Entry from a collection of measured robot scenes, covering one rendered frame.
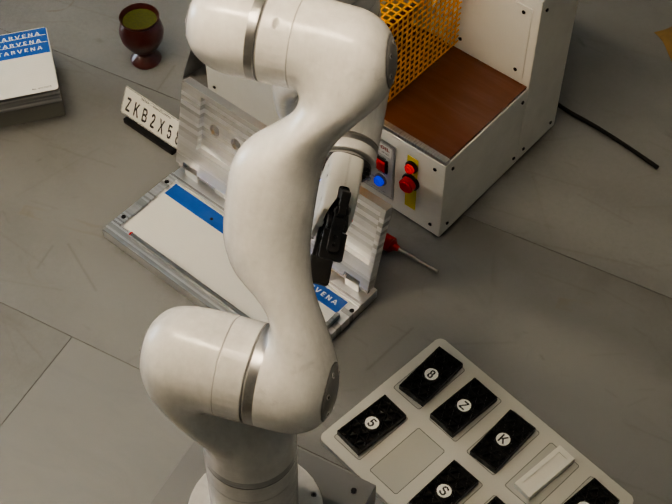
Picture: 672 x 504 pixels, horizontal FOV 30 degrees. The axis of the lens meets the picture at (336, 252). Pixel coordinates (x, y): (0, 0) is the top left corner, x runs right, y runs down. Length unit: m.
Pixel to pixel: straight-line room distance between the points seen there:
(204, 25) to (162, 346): 0.37
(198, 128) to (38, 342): 0.45
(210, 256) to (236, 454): 0.65
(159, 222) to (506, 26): 0.67
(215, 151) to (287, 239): 0.82
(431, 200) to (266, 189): 0.79
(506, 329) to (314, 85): 0.86
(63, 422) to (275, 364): 0.67
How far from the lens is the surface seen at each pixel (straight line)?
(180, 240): 2.15
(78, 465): 1.96
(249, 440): 1.54
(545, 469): 1.92
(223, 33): 1.32
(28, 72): 2.35
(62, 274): 2.17
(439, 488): 1.88
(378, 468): 1.91
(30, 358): 2.08
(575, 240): 2.20
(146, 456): 1.95
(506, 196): 2.24
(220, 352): 1.42
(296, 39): 1.30
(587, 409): 2.01
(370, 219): 1.98
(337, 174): 1.68
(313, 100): 1.31
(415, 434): 1.94
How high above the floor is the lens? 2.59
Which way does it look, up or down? 52 degrees down
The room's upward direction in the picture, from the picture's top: straight up
